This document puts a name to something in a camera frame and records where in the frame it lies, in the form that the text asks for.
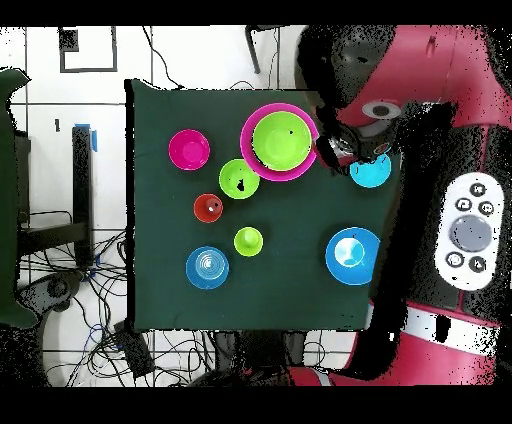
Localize dark green table cloth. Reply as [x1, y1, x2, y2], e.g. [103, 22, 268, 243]
[127, 78, 405, 333]

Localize lime green cup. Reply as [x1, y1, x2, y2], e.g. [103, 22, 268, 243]
[233, 226, 265, 258]

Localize small light blue bowl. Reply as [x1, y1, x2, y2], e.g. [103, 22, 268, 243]
[349, 153, 393, 189]

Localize medium blue bowl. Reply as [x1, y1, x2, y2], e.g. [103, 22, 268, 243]
[185, 245, 231, 290]

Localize small green bowl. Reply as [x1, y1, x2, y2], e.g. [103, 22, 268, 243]
[218, 159, 262, 201]

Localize large green bowl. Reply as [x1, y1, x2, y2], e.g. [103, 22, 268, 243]
[251, 111, 314, 173]

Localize black metal stand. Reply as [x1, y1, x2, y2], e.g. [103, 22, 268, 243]
[17, 125, 96, 267]

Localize black power box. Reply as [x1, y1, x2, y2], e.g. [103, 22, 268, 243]
[111, 319, 158, 379]

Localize tangle of black cables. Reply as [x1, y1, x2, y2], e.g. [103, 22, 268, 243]
[19, 209, 217, 387]

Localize small red-pink bowl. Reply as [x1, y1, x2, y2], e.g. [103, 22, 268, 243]
[167, 128, 212, 172]

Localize black tripod leg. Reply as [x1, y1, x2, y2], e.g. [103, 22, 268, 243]
[245, 26, 283, 75]

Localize green covered side table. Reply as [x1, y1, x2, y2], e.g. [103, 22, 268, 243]
[0, 67, 37, 329]

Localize black wheel base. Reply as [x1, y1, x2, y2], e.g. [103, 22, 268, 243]
[31, 271, 83, 312]

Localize large pink bowl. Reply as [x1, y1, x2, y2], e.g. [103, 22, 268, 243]
[239, 102, 321, 183]

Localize large blue bowl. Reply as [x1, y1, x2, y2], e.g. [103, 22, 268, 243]
[324, 227, 383, 286]

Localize orange cup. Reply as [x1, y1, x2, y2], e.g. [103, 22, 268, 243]
[193, 192, 225, 225]

